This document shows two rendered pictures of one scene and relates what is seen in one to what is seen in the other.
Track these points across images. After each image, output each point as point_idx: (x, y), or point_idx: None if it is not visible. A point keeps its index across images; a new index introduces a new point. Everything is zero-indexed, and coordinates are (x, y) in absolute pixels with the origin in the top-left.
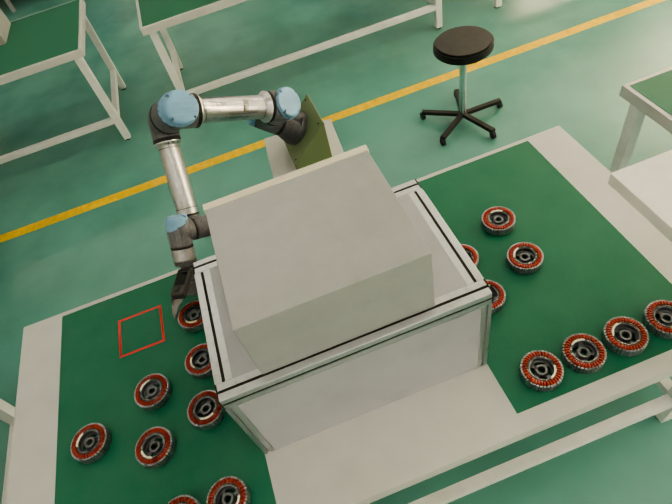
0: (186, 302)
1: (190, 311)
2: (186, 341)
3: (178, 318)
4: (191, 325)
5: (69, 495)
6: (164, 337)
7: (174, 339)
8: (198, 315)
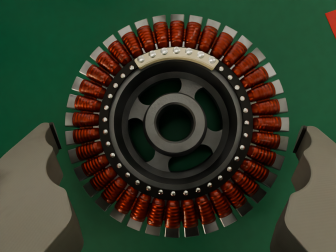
0: (261, 244)
1: (212, 164)
2: (205, 2)
3: (278, 99)
4: (165, 25)
5: None
6: (334, 32)
7: (274, 17)
8: (144, 118)
